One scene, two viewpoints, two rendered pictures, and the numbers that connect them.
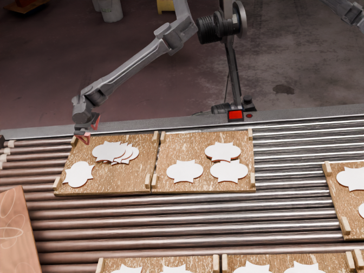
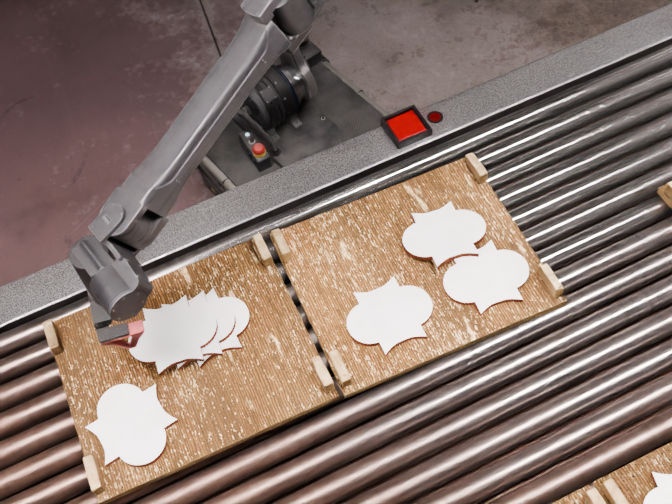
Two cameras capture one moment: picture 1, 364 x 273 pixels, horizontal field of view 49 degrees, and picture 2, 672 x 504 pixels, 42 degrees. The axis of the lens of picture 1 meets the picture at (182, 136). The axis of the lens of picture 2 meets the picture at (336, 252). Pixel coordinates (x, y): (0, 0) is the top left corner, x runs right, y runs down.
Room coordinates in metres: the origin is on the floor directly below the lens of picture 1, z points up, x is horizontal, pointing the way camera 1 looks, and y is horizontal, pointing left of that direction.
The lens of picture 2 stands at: (0.55, 0.41, 2.26)
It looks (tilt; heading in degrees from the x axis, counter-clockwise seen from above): 57 degrees down; 332
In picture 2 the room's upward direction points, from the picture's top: 8 degrees counter-clockwise
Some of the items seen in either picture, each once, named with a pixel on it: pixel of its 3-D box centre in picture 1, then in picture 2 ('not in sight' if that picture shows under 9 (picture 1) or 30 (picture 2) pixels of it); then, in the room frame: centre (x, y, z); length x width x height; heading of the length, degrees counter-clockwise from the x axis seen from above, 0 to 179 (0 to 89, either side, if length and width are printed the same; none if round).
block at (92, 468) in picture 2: (57, 183); (94, 474); (1.19, 0.55, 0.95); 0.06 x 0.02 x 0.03; 170
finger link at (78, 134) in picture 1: (85, 134); (122, 325); (1.31, 0.40, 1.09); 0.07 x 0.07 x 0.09; 73
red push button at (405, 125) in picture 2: (235, 115); (406, 127); (1.48, -0.27, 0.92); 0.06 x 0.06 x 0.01; 81
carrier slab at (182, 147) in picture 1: (205, 160); (412, 268); (1.21, -0.08, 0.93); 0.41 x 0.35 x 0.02; 78
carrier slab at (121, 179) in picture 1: (109, 162); (187, 360); (1.29, 0.33, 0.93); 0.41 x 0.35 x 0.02; 80
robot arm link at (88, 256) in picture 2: (80, 104); (96, 263); (1.34, 0.38, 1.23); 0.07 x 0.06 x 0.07; 4
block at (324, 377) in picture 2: (148, 180); (322, 373); (1.12, 0.17, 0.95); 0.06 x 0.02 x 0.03; 170
